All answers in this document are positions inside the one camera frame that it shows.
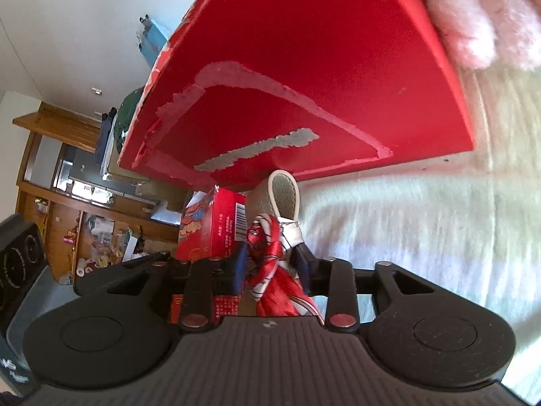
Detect pile of clothes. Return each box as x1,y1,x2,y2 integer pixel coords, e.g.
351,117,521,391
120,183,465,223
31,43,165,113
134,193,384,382
94,87,143,179

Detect small red printed box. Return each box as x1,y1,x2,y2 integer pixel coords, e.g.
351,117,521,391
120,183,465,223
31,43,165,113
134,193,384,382
168,185,249,326

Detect light green bed sheet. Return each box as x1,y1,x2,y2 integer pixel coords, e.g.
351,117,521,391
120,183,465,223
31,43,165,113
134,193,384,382
300,64,540,403

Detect blue box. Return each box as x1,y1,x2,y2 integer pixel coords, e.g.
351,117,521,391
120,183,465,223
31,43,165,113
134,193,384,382
137,15,171,68

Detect pink plush toy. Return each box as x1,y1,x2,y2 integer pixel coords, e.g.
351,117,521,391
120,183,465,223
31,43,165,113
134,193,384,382
424,0,540,71

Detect wooden shelf cabinet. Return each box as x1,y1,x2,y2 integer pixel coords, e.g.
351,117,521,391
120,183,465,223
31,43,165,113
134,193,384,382
12,102,178,281

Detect red cardboard box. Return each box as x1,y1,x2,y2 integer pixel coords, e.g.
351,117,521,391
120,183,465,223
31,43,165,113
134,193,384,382
119,0,474,191

